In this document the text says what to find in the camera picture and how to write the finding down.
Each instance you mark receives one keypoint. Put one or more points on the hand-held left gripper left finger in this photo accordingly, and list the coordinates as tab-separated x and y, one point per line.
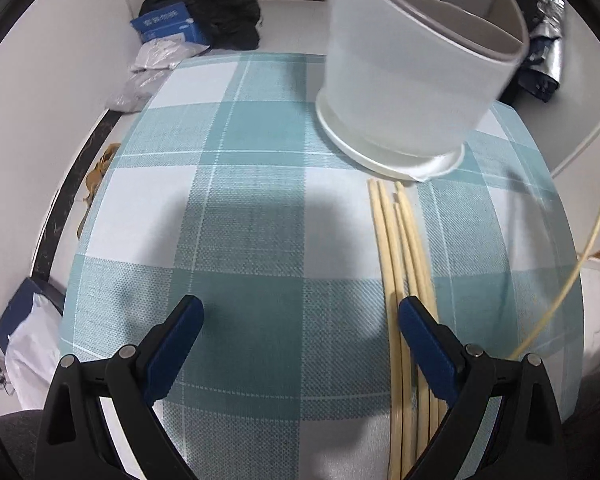
172	350

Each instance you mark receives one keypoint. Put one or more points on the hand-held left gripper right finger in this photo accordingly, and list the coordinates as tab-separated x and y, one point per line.
427	350

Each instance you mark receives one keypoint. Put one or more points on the pile of bamboo chopsticks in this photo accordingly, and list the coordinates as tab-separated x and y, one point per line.
387	260

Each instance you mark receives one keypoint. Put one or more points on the single bamboo chopstick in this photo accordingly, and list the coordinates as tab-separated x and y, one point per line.
550	310

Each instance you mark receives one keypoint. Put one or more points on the translucent white utensil holder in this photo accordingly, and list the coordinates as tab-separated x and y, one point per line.
405	85

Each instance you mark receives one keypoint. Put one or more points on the white plastic bag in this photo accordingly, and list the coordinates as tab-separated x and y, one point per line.
30	355

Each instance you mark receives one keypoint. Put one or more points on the teal checked tablecloth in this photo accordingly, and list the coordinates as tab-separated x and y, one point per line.
230	210

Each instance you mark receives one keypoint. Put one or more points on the brown suede boot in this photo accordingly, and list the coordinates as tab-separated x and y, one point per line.
97	170

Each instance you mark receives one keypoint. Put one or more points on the grey plastic mailer bag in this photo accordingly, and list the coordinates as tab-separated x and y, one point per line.
137	90

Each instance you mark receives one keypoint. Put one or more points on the clear plastic bag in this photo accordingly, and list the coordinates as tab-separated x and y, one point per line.
165	55

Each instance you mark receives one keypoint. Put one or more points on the blue cardboard box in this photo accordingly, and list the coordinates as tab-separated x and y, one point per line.
170	25

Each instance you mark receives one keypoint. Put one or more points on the black bag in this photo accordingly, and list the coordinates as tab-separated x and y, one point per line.
225	10

